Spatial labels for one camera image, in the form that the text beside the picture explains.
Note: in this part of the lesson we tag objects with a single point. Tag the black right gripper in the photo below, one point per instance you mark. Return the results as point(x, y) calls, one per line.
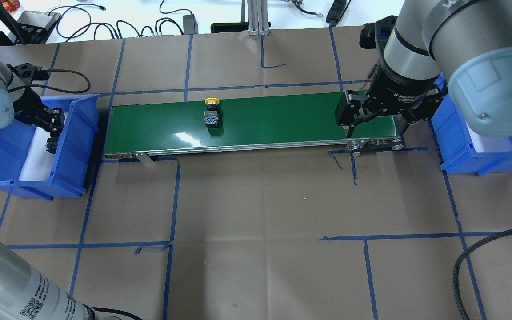
point(399, 88)

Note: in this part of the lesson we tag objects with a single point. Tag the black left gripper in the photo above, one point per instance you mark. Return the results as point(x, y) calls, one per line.
point(30, 108)

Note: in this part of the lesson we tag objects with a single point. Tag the yellow push button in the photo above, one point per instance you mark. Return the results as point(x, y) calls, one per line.
point(212, 115)

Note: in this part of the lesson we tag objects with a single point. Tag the red push button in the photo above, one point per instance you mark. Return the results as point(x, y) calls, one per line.
point(51, 144)

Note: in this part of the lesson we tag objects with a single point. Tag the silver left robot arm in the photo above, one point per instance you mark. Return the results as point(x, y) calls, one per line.
point(25, 293)

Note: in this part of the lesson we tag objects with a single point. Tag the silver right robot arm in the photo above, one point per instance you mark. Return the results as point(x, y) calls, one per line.
point(469, 42)

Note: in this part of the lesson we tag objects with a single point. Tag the white foam pad left bin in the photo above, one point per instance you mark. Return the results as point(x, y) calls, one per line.
point(38, 163)

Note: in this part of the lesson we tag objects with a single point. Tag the white foam pad bin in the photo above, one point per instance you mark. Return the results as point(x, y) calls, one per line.
point(486, 144)
point(38, 163)

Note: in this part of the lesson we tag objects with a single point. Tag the blue left source bin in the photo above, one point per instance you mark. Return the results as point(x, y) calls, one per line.
point(72, 156)

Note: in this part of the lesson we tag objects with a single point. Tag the green conveyor belt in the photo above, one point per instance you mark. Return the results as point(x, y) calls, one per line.
point(145, 130)

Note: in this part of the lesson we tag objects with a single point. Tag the blue right target bin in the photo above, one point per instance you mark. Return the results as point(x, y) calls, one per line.
point(462, 150)

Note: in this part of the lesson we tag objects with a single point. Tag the white foam pad right bin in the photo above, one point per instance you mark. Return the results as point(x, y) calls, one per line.
point(486, 144)

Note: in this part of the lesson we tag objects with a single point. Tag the black power adapter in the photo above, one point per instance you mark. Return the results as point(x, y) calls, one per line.
point(190, 25)

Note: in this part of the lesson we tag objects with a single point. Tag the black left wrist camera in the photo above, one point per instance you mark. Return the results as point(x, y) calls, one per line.
point(29, 72)

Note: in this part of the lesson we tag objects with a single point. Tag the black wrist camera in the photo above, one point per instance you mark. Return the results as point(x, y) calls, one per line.
point(29, 72)
point(373, 33)

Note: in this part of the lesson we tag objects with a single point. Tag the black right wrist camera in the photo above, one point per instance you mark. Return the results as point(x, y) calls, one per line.
point(373, 33)

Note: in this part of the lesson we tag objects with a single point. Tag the aluminium frame post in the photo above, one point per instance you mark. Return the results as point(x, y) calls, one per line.
point(258, 17)

